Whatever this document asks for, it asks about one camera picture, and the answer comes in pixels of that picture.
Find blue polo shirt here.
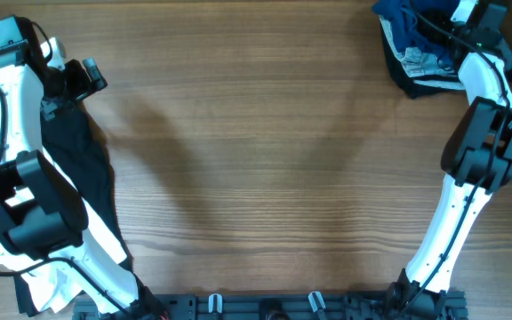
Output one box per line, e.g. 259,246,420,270
372,0,460,68

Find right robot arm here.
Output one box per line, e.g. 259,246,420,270
372,0,512,319

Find black garment under shirts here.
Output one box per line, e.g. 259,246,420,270
14,106,132,317

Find folded black garment under jeans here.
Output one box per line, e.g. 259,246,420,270
380,26,512,100

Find folded light blue jeans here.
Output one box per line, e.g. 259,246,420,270
379,15,512,92

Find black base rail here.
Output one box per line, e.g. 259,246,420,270
72,291,468,320

